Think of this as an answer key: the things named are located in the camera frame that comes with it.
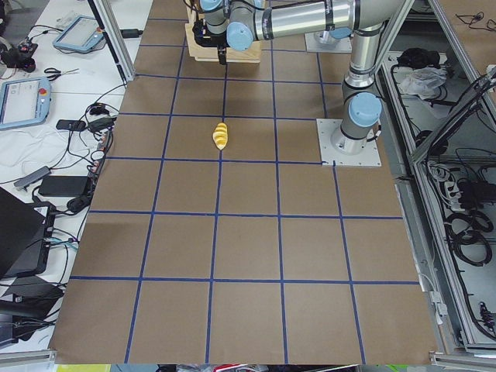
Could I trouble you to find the aluminium frame post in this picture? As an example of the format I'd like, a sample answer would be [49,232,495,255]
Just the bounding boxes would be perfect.
[88,0,136,84]

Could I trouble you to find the teach pendant near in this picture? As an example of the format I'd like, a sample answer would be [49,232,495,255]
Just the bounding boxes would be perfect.
[1,77,51,130]

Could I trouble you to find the crumpled white cloth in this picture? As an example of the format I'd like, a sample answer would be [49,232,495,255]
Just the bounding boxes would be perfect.
[398,67,448,99]

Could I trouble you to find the black laptop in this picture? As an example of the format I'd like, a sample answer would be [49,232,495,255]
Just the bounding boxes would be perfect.
[1,189,55,279]

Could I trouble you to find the teach pendant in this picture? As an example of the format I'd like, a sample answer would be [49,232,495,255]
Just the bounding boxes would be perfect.
[1,77,51,130]
[52,15,104,54]

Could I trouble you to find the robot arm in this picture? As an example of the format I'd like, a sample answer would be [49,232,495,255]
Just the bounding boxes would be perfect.
[185,1,403,90]

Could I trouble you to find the teach pendant far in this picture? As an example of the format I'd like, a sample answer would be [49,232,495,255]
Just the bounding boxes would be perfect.
[52,15,104,54]

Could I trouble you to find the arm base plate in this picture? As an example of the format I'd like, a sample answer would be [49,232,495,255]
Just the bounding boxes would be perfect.
[305,33,352,54]
[316,119,381,167]

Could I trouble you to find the wooden drawer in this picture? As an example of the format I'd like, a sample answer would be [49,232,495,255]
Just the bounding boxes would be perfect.
[184,10,261,65]

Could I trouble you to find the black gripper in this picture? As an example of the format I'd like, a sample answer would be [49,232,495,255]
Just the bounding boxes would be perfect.
[193,21,229,65]

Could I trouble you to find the black handled scissors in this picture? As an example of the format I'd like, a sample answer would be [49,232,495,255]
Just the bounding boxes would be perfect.
[43,67,79,81]

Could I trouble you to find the black cable coil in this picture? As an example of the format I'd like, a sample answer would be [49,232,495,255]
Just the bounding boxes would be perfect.
[445,211,495,268]

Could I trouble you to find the large black power brick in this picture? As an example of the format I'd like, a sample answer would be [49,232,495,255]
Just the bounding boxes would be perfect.
[39,176,88,197]

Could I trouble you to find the toy bread loaf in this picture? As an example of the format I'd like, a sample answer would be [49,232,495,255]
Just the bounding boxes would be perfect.
[212,122,229,150]

